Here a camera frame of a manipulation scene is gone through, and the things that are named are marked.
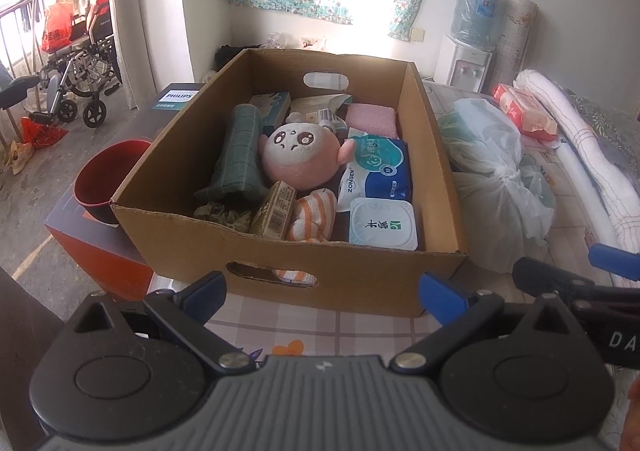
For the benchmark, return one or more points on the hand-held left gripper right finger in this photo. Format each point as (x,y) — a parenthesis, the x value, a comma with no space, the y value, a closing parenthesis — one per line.
(442,296)

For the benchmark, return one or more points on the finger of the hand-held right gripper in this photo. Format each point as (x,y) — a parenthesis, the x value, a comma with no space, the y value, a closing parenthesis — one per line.
(615,261)
(540,276)

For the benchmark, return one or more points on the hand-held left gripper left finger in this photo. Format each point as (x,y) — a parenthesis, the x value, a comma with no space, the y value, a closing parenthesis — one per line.
(205,292)

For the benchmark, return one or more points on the green tie-dye scrunchie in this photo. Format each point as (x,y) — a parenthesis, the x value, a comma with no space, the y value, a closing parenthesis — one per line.
(225,216)

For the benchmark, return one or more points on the white yogurt cup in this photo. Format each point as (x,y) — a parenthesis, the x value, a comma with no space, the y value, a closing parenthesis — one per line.
(382,226)

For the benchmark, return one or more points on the brown cardboard box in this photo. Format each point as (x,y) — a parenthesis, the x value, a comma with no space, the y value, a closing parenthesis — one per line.
(350,281)

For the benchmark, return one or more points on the tan tissue packet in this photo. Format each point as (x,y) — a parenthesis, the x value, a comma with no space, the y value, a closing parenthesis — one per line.
(275,211)

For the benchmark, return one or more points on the orange striped white cloth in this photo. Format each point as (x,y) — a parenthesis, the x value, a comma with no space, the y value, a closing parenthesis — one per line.
(315,216)

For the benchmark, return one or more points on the teal checked cloth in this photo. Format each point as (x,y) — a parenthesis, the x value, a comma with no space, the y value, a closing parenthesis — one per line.
(240,146)

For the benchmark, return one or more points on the blue white bandage box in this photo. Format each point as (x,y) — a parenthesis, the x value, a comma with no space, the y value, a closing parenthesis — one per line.
(272,106)

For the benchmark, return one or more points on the person's right hand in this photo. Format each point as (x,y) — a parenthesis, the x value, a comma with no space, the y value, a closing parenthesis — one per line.
(634,421)

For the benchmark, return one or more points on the white foam roll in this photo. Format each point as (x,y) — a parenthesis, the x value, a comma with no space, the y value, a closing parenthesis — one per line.
(585,191)

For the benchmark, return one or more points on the white knotted plastic bag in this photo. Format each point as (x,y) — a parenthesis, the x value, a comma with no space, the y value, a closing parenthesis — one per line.
(500,201)

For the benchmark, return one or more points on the dark blue orange appliance box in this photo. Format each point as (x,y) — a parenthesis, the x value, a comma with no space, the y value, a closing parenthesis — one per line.
(100,261)

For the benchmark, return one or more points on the white towel blanket coloured lines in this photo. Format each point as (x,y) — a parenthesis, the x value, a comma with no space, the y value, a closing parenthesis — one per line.
(590,151)

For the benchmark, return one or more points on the green leaf-print pillow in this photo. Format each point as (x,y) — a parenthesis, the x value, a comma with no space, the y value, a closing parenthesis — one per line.
(620,131)

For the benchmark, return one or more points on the red plastic basin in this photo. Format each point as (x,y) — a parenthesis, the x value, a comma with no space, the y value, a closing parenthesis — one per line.
(100,211)

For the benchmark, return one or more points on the blue white tissue pack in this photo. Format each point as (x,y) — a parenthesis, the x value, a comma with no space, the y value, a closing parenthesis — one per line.
(380,176)

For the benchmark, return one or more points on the translucent green printed bag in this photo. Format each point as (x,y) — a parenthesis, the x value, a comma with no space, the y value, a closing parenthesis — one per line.
(465,141)

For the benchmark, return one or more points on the red peach wet wipes pack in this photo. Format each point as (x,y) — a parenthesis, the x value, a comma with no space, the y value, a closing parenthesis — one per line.
(525,113)

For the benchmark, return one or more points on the pink plush toy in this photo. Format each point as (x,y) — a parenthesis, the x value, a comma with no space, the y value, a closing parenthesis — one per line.
(300,156)

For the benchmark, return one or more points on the dark wooden furniture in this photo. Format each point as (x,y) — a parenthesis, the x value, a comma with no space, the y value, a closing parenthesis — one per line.
(25,331)

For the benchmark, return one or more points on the pink sponge cloth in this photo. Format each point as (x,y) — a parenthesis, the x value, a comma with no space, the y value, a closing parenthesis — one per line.
(372,118)

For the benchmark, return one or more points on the small white bottle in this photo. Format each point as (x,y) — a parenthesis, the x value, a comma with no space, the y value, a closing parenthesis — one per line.
(327,118)

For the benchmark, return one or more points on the white flat packet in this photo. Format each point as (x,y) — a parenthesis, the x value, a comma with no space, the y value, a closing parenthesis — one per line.
(310,106)

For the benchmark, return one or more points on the white water dispenser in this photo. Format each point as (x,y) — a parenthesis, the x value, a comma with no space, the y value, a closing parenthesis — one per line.
(460,66)

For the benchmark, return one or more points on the red cloth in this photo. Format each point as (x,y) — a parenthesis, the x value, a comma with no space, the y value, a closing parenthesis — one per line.
(45,133)

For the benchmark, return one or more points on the tan slipper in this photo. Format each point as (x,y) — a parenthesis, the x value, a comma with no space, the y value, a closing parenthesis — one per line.
(21,156)

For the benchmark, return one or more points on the black bag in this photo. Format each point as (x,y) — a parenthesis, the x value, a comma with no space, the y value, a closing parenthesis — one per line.
(235,56)

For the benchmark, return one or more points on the rolled patterned mat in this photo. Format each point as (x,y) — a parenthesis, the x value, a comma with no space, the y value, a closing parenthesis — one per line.
(517,36)

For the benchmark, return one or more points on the folded wheelchair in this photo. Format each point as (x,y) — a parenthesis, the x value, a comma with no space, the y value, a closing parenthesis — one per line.
(80,76)

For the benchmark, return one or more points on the crumpled clear plastic bag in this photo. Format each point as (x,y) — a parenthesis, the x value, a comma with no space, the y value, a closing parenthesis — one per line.
(295,42)

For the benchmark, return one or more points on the grey chair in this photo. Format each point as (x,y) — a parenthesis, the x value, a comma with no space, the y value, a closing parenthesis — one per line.
(17,86)

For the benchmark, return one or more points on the white curtain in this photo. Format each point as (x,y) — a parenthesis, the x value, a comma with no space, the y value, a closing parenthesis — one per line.
(150,6)

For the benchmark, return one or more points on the red plastic bag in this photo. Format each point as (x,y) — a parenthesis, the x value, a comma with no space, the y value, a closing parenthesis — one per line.
(55,31)

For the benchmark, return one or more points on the metal balcony railing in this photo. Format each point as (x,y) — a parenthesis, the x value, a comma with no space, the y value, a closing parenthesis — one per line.
(10,31)

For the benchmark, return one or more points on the beige wall outlet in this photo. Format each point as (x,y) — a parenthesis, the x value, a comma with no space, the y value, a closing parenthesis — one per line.
(417,35)

